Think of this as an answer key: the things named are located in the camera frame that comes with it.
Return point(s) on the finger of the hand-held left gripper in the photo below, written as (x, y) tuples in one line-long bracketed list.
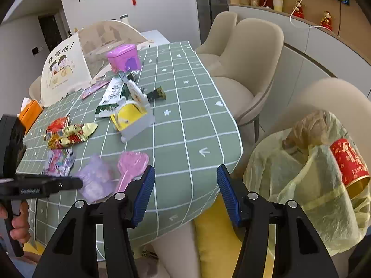
[(66, 184)]

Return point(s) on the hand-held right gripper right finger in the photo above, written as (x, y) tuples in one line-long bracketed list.
[(229, 197)]

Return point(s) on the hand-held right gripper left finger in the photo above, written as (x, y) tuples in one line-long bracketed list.
[(143, 197)]

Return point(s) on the purple translucent wrapper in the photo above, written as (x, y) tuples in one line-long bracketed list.
[(92, 179)]

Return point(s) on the gold red noodle packet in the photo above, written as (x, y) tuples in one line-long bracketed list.
[(72, 134)]

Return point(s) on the yellow trash bag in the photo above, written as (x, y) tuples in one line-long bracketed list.
[(304, 185)]

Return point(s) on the green white packet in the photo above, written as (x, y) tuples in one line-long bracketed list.
[(111, 95)]

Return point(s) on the person's left hand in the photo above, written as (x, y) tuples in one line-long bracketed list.
[(20, 226)]

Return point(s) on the colourful pink packet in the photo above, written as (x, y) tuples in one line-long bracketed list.
[(59, 162)]

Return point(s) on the pink spoon packet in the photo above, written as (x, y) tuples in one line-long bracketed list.
[(132, 163)]

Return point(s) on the orange tissue box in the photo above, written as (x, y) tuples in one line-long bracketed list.
[(30, 113)]

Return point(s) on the yellow cushion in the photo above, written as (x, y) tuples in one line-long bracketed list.
[(211, 246)]

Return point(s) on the beige slipper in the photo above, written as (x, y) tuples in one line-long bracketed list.
[(149, 254)]

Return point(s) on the beige chair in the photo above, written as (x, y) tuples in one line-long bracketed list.
[(34, 88), (220, 31), (255, 52), (342, 95)]

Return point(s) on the green checked tablecloth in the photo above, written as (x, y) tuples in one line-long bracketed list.
[(179, 139)]

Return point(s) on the white yellow plastic holder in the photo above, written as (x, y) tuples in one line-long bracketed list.
[(136, 124)]

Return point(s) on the beige mesh food cover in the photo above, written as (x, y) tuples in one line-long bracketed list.
[(58, 72)]

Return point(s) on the dark green candy wrapper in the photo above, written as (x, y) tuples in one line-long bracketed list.
[(156, 93)]

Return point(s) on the brown paper bag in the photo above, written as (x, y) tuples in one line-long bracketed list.
[(310, 127)]

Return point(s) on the red gold paper tube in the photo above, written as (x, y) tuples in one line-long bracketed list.
[(347, 159)]

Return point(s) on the pink purple box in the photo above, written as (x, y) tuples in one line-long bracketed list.
[(123, 58)]

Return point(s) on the white bottle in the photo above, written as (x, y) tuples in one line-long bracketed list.
[(124, 19)]

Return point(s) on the red gold figurine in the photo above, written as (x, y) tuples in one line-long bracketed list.
[(298, 11), (326, 21)]

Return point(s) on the yellow white cup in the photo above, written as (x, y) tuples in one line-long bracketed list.
[(277, 3)]

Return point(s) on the wooden shelf cabinet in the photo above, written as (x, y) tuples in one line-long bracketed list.
[(313, 11)]

